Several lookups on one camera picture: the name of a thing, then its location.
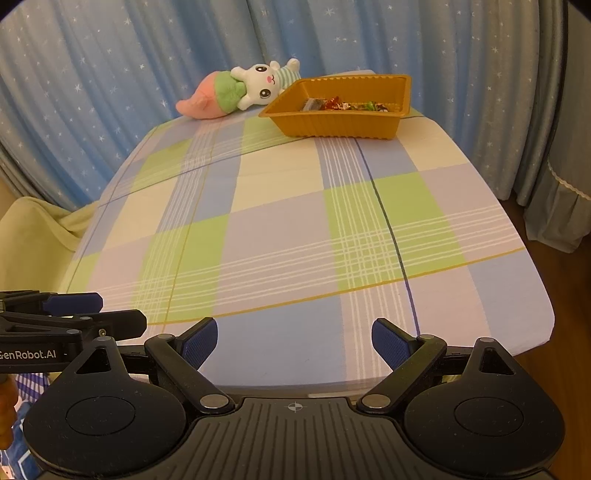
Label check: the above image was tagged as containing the red white candy wrapper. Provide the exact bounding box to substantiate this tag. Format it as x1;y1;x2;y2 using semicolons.
324;96;353;111

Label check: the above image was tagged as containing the checkered pastel tablecloth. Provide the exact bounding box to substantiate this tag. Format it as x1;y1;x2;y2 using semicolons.
59;68;556;398

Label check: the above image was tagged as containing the grey lace-trimmed curtain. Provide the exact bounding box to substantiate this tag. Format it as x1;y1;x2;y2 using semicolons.
514;1;590;253

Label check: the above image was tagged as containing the white bunny carrot plush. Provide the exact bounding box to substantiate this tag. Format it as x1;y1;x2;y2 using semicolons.
175;58;301;120

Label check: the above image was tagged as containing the pale green cushion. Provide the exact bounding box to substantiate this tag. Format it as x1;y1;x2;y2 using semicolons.
0;197;97;292

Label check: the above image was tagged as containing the orange plastic tray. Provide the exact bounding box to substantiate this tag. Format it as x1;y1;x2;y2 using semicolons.
260;74;412;140

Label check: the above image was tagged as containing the clear black seaweed packet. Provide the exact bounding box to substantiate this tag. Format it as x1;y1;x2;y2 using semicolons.
301;98;327;112

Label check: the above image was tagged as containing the blue star curtain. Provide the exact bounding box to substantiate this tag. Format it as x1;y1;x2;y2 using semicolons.
1;1;567;210

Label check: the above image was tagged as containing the person's left hand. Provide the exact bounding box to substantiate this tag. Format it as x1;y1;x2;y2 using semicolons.
0;376;19;450

